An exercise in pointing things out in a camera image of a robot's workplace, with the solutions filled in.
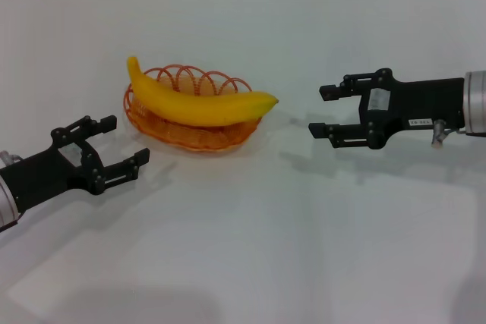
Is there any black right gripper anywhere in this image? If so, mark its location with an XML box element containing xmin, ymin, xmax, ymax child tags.
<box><xmin>308</xmin><ymin>68</ymin><xmax>467</xmax><ymax>150</ymax></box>

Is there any yellow banana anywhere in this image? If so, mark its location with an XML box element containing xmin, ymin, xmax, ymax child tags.
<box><xmin>126</xmin><ymin>55</ymin><xmax>280</xmax><ymax>127</ymax></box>

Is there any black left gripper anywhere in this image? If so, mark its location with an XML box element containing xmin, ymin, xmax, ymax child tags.
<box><xmin>0</xmin><ymin>115</ymin><xmax>151</xmax><ymax>214</ymax></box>

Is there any orange woven plastic basket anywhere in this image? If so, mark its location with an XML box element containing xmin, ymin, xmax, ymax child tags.
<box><xmin>121</xmin><ymin>64</ymin><xmax>264</xmax><ymax>153</ymax></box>

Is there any silver cable connector plug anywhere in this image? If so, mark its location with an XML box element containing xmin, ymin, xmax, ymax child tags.
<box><xmin>430</xmin><ymin>118</ymin><xmax>468</xmax><ymax>149</ymax></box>
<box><xmin>0</xmin><ymin>150</ymin><xmax>22</xmax><ymax>168</ymax></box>

